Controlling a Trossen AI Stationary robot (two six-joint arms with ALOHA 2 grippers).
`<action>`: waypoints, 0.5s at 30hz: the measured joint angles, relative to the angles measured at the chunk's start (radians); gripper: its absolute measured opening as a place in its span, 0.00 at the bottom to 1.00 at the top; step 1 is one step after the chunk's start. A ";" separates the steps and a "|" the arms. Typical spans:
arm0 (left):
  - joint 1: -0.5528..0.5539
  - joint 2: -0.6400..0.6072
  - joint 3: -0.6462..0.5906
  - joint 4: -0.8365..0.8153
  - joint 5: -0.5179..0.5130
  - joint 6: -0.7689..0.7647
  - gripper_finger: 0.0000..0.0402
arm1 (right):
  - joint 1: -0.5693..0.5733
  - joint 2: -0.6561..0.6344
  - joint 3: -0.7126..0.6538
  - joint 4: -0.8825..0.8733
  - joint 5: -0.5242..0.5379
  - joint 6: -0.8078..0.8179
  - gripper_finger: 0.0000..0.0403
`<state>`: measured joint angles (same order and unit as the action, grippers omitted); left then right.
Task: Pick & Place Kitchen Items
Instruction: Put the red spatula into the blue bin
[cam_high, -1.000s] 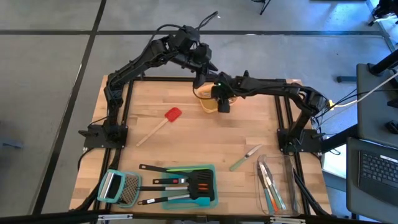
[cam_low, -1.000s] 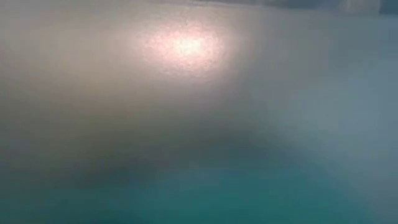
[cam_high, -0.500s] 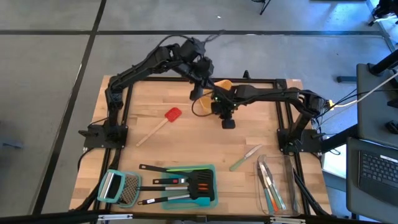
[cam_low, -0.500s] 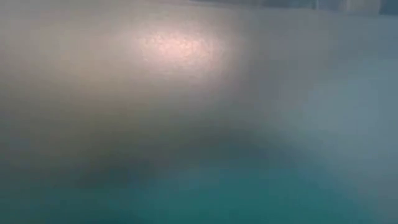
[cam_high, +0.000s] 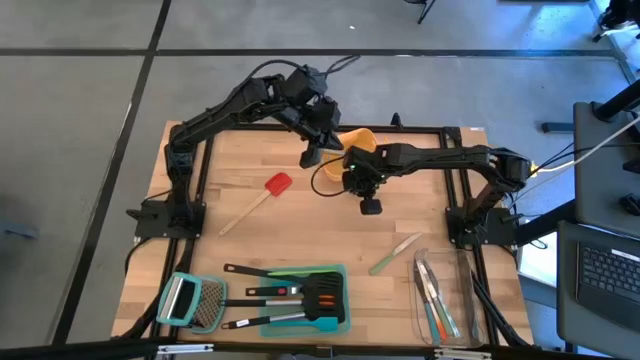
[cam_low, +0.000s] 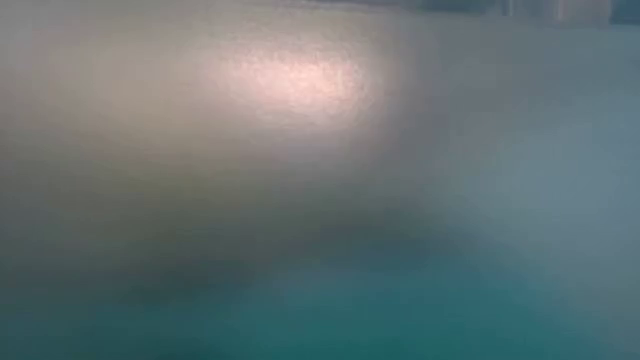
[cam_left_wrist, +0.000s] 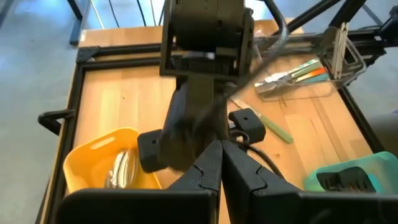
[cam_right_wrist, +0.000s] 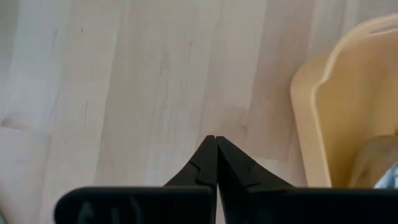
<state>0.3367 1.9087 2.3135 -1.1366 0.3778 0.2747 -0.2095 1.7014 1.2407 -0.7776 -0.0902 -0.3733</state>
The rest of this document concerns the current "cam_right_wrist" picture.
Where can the steel scoop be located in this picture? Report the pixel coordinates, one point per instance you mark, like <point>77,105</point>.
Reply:
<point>373,158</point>

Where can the orange plastic bin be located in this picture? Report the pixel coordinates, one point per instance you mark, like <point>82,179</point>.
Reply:
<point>357,93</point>

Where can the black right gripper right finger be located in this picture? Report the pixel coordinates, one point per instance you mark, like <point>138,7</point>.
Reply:
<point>280,205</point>

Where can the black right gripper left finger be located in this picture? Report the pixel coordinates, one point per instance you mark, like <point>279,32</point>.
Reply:
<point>155,205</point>

